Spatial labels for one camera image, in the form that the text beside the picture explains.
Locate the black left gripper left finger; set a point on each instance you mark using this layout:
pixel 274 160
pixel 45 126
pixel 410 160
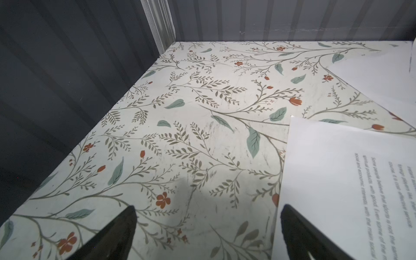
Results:
pixel 113 242

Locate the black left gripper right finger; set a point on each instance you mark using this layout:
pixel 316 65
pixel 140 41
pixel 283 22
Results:
pixel 306 242

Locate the printed paper sheet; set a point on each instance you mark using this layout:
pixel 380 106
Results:
pixel 358 187

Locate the white paper sheet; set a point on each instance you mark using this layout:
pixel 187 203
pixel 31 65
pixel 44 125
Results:
pixel 389 79

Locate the aluminium frame post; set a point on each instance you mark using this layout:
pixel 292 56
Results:
pixel 160 21

